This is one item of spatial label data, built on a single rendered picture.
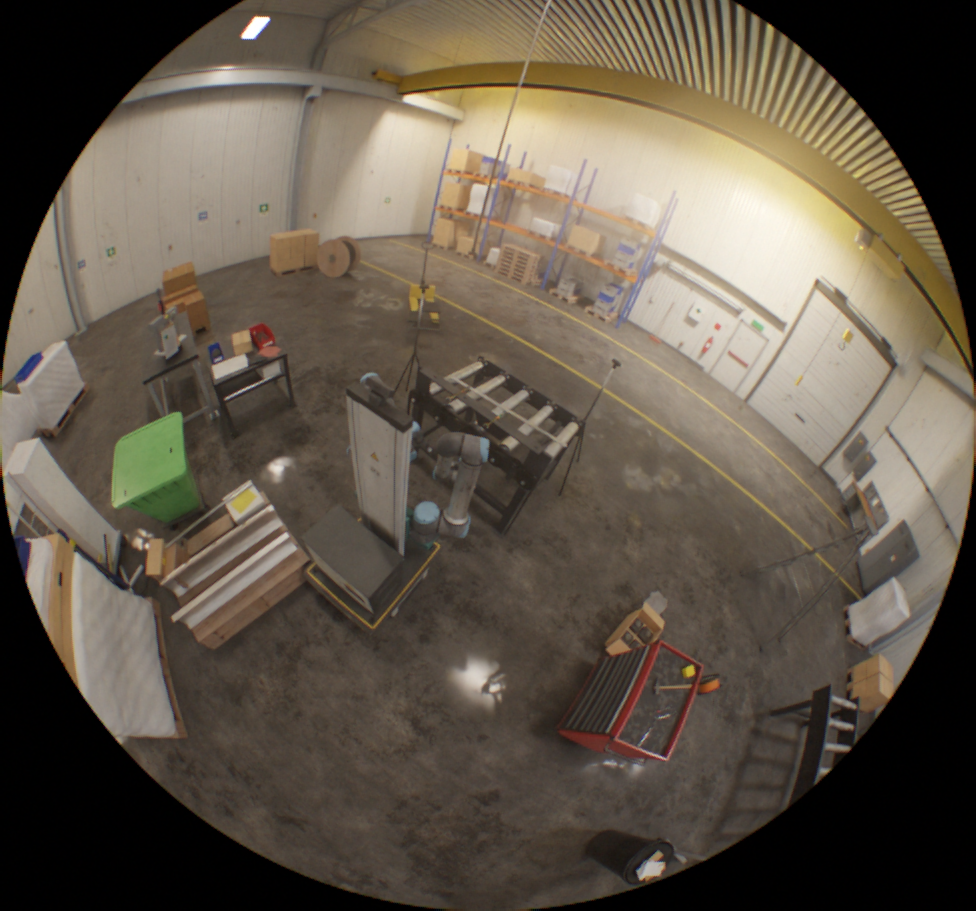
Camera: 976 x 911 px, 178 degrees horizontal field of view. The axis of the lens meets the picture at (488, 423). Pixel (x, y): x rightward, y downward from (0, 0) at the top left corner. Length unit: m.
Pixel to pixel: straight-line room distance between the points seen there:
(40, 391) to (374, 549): 6.10
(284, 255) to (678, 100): 9.60
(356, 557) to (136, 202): 10.48
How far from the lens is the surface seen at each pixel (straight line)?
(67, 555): 2.71
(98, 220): 11.12
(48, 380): 6.76
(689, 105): 7.91
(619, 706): 2.15
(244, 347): 3.90
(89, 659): 2.59
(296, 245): 8.89
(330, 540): 1.99
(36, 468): 3.18
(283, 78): 11.14
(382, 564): 1.90
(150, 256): 11.02
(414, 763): 2.72
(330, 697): 2.69
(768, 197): 11.26
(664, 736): 2.34
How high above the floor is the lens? 2.62
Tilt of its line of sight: 41 degrees down
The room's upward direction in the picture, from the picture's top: 18 degrees clockwise
